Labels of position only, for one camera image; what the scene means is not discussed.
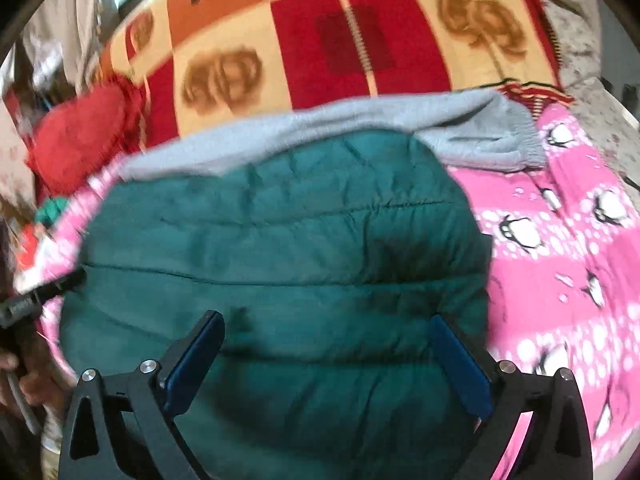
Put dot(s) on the grey speckled bedsheet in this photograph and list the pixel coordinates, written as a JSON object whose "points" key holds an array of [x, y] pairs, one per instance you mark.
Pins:
{"points": [[595, 85]]}

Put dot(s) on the grey sweatpants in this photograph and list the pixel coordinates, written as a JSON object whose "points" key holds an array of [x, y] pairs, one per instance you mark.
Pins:
{"points": [[480, 130]]}

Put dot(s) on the dark green puffer jacket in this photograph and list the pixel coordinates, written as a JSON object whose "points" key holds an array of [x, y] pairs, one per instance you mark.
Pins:
{"points": [[300, 260]]}

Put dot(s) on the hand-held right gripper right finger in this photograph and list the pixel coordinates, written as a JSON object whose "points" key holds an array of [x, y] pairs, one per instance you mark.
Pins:
{"points": [[460, 360]]}

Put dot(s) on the person's left hand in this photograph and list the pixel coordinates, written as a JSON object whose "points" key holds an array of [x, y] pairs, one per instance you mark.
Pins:
{"points": [[42, 385]]}

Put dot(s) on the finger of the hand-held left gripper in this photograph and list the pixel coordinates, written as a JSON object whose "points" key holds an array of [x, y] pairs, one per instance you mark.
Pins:
{"points": [[60, 286]]}

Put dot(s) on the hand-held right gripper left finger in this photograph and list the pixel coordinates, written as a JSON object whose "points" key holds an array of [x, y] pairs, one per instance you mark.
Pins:
{"points": [[197, 360]]}

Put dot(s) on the checkered rose print blanket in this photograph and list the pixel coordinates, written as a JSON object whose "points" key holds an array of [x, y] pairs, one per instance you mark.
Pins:
{"points": [[325, 45]]}

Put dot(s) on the bright green cloth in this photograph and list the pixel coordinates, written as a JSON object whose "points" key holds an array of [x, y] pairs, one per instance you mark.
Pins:
{"points": [[50, 212]]}

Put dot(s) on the red round fringed cushion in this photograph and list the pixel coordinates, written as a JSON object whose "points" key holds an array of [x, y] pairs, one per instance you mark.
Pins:
{"points": [[82, 135]]}

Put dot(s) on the beige curtain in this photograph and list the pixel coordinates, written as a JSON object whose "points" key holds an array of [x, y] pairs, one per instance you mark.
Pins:
{"points": [[60, 35]]}

